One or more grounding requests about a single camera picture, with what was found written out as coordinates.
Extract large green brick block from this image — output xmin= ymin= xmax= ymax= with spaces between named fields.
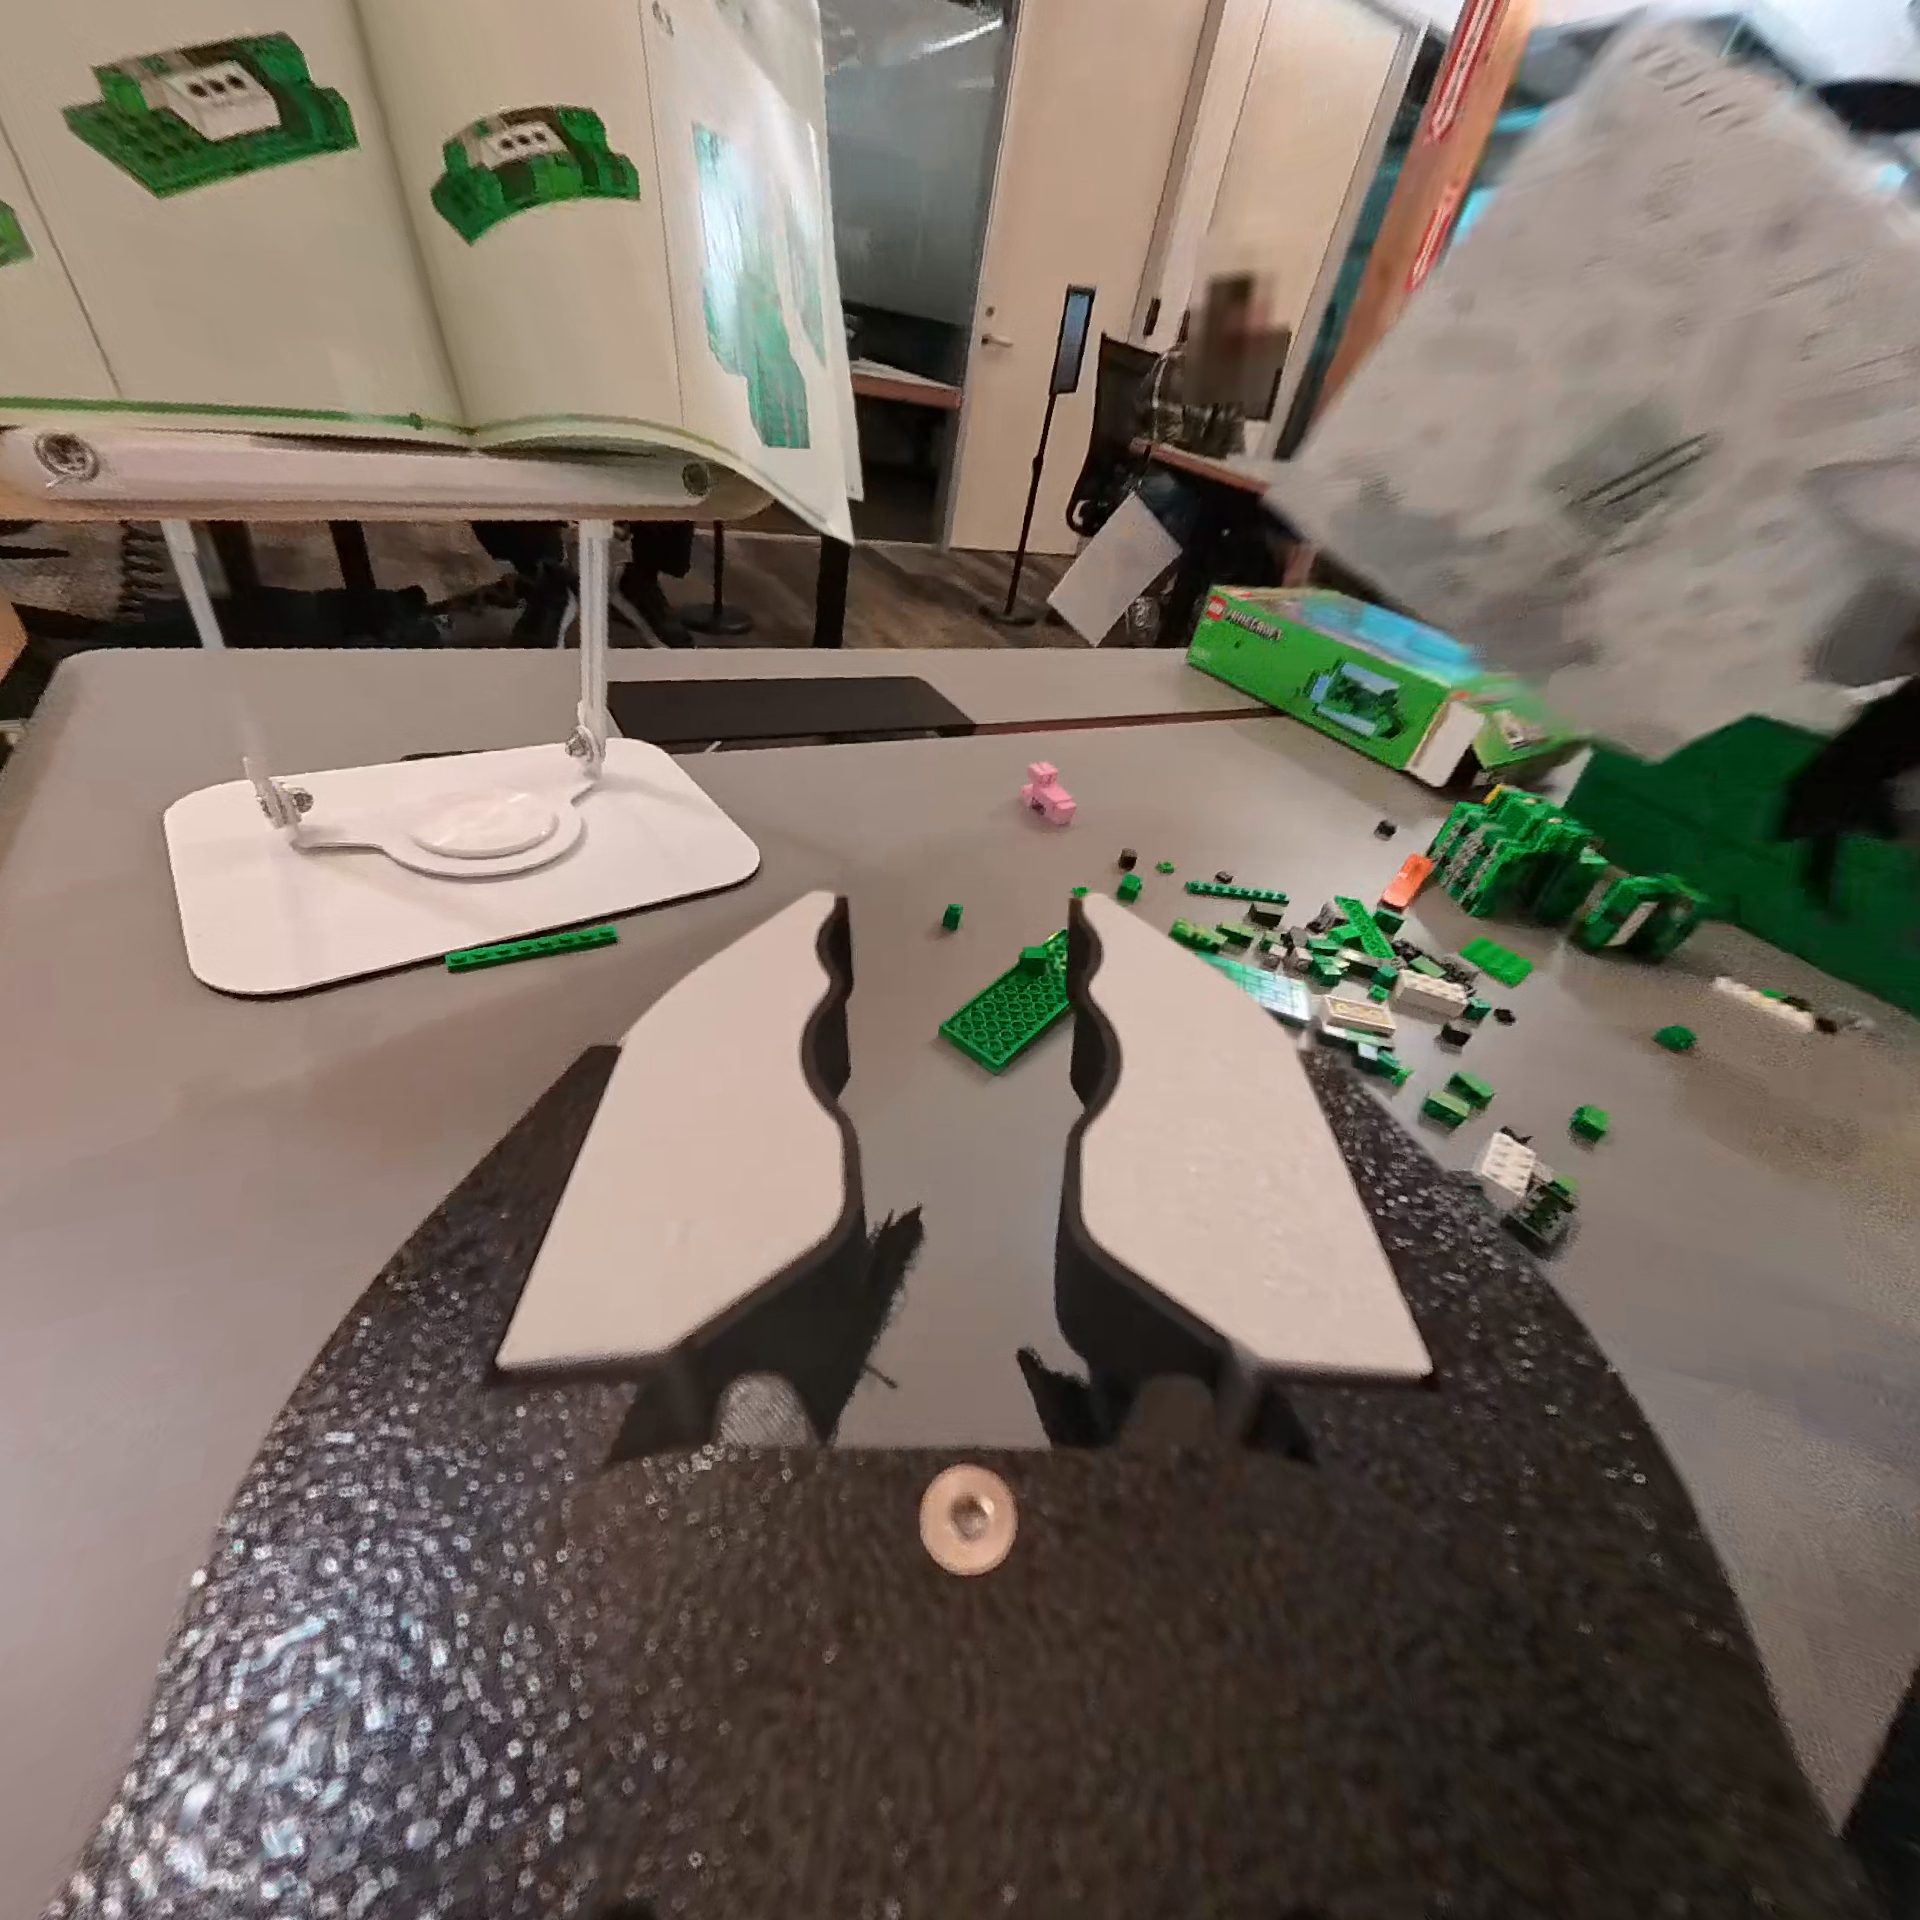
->
xmin=1567 ymin=717 xmax=1920 ymax=981

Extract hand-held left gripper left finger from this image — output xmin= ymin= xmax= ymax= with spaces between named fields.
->
xmin=494 ymin=889 xmax=904 ymax=1443

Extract black office chair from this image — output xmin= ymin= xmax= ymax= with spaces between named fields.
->
xmin=1068 ymin=335 xmax=1201 ymax=540

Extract white paper bag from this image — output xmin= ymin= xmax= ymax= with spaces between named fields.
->
xmin=1048 ymin=492 xmax=1185 ymax=641

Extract black floor stand with tablet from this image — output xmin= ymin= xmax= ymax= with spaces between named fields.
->
xmin=985 ymin=281 xmax=1101 ymax=628

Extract green brick build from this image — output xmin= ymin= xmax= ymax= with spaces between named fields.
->
xmin=1422 ymin=786 xmax=1717 ymax=965

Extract green toy set box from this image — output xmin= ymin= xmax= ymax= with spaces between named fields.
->
xmin=1189 ymin=581 xmax=1595 ymax=793

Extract open brick instruction booklet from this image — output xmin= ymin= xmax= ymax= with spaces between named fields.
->
xmin=0 ymin=0 xmax=865 ymax=547

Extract scattered green toy bricks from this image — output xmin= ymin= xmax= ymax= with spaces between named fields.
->
xmin=939 ymin=818 xmax=1863 ymax=1256

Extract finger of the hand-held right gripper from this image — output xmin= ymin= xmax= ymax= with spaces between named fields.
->
xmin=1269 ymin=13 xmax=1920 ymax=764

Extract white door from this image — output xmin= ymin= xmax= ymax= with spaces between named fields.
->
xmin=947 ymin=0 xmax=1221 ymax=558

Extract white book stand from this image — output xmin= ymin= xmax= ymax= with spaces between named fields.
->
xmin=0 ymin=428 xmax=763 ymax=995

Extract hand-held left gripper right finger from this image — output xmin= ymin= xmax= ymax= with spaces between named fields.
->
xmin=1055 ymin=889 xmax=1434 ymax=1446

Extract green mosaic brick panel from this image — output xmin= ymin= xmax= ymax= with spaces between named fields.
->
xmin=1185 ymin=955 xmax=1325 ymax=1029

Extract green studded baseplate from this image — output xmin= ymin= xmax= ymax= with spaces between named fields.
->
xmin=939 ymin=926 xmax=1077 ymax=1077

